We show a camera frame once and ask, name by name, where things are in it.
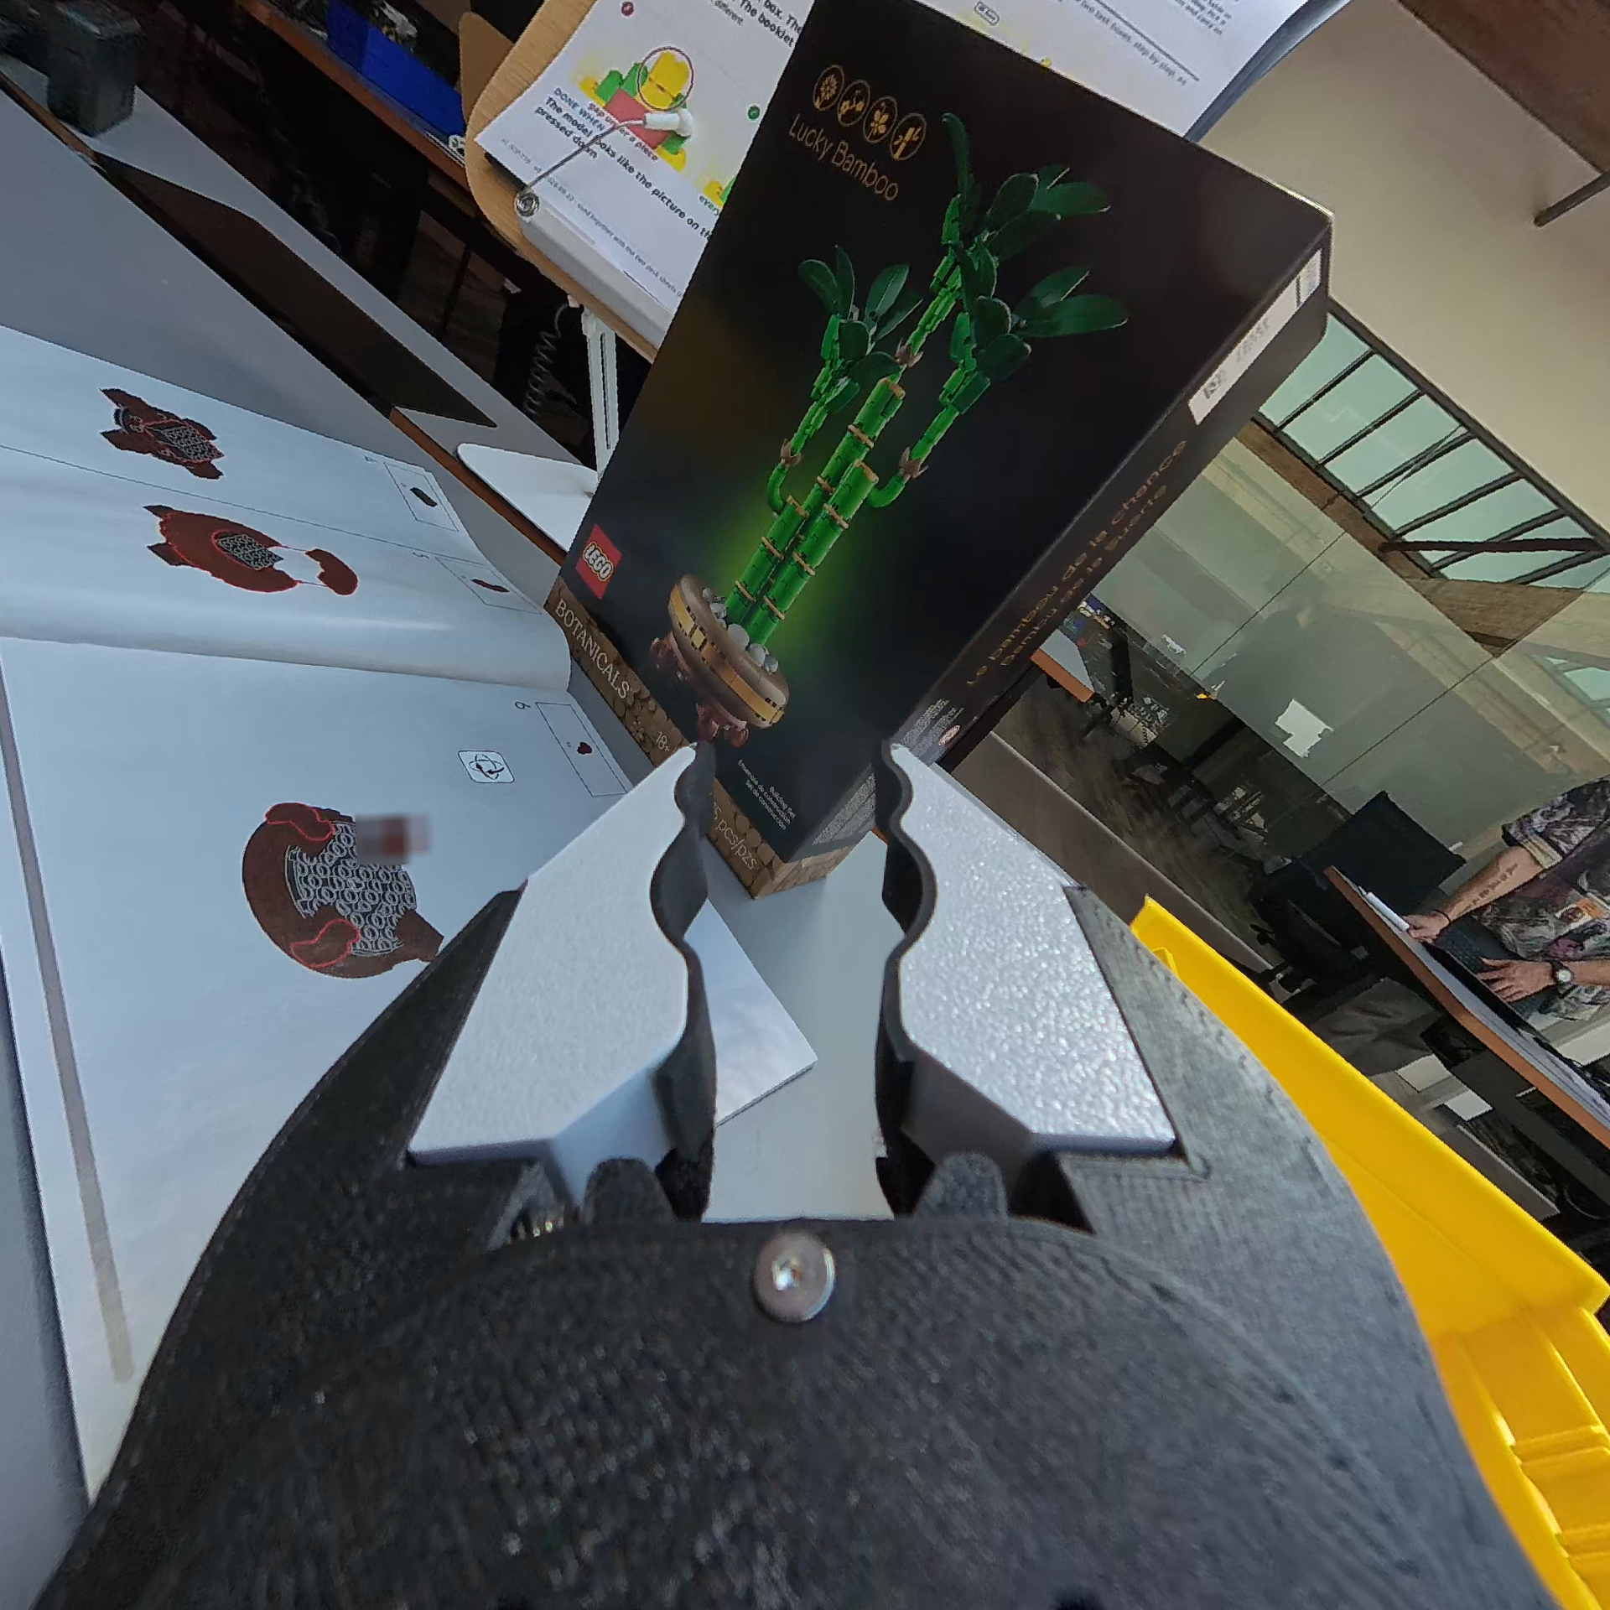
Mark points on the white board stand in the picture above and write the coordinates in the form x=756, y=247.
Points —
x=528, y=502

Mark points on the building instruction booklet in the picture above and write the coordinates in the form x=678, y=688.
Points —
x=252, y=703

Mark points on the yellow plastic bin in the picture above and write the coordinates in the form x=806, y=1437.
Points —
x=1446, y=1194

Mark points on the wooden instruction board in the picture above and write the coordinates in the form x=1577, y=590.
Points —
x=486, y=88

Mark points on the black flat panel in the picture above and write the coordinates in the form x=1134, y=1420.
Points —
x=291, y=289

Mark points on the black electronic device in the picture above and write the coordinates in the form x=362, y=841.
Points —
x=76, y=63

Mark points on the blue plastic bin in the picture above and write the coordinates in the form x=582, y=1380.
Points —
x=404, y=75

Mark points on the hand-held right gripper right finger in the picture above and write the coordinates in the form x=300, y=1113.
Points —
x=1032, y=1031

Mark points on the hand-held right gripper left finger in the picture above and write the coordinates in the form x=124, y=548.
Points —
x=555, y=1031

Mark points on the black plant toy box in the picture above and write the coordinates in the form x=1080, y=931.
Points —
x=881, y=377

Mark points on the printed instruction sheet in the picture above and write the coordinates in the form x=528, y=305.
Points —
x=592, y=124

